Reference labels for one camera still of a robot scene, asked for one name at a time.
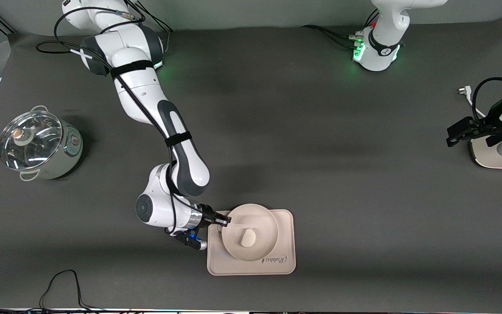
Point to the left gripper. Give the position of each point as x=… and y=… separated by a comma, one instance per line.
x=484, y=126

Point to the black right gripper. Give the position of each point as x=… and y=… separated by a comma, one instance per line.
x=208, y=214

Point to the small white bun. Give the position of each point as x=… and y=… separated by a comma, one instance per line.
x=247, y=239

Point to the round cream plate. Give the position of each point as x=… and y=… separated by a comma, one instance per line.
x=259, y=218

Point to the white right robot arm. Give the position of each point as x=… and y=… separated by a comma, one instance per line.
x=142, y=91

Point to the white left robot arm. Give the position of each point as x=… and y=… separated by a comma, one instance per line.
x=386, y=26

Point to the cream tray with bear print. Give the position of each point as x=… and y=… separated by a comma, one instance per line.
x=286, y=261

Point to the cream white appliance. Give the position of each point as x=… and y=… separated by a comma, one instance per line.
x=490, y=159

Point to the white power plug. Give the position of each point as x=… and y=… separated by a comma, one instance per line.
x=463, y=90

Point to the pale green cooking pot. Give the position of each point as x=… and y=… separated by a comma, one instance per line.
x=69, y=152

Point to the glass pot lid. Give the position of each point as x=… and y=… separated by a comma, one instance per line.
x=37, y=152

